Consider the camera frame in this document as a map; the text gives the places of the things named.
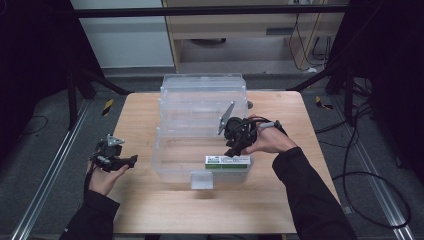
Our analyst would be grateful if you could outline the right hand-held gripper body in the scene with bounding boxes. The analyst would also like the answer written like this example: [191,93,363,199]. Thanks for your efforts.
[217,101,260,148]

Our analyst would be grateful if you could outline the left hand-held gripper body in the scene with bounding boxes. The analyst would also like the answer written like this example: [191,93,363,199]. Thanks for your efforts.
[90,133,125,174]

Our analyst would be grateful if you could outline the green white medicine box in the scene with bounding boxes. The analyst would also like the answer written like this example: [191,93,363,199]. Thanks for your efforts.
[204,154,252,170]

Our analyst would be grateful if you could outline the clear plastic storage box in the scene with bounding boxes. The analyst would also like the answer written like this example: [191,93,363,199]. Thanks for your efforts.
[151,72,255,191]

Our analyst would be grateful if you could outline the person's left hand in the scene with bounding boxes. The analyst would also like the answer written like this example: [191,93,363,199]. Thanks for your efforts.
[86,161,131,197]

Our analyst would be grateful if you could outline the person's right hand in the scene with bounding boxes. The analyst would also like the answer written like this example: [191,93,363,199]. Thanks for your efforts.
[241,114,298,155]

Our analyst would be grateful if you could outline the yellow black striped tape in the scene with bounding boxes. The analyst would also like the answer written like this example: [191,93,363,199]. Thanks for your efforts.
[314,95,334,111]
[101,97,115,117]

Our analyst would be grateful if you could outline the black metal stand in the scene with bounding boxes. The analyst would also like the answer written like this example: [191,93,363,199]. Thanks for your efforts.
[64,64,133,131]
[286,62,357,128]

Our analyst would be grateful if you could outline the light wooden desk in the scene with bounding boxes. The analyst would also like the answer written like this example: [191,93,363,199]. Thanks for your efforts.
[161,0,350,73]

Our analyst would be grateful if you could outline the white cabinet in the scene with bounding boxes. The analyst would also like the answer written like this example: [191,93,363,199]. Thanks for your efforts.
[70,0,176,70]

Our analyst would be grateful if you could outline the black horizontal bar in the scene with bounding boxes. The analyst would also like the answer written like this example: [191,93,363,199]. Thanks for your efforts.
[74,4,350,19]

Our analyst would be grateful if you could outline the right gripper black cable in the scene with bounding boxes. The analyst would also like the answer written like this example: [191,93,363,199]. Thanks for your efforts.
[233,116,289,137]

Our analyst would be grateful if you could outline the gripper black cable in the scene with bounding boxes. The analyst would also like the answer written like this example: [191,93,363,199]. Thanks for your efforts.
[83,145,102,195]
[233,116,289,137]

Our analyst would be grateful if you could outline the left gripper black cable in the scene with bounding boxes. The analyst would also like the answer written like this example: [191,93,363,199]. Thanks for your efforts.
[83,145,102,195]

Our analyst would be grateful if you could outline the aluminium floor rail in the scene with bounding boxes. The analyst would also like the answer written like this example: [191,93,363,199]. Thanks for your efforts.
[9,99,92,240]
[332,95,416,240]

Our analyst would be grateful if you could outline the thin black floor cable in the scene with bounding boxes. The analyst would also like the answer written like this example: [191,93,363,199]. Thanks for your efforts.
[19,114,50,136]

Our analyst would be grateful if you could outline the black cables under desk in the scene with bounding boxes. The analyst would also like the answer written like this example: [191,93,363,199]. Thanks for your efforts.
[287,13,330,73]

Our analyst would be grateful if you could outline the bundle of black floor cables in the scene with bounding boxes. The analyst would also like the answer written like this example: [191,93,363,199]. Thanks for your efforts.
[314,77,375,148]

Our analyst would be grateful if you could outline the black looped floor cable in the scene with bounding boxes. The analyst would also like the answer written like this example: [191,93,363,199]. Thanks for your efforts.
[333,171,412,230]

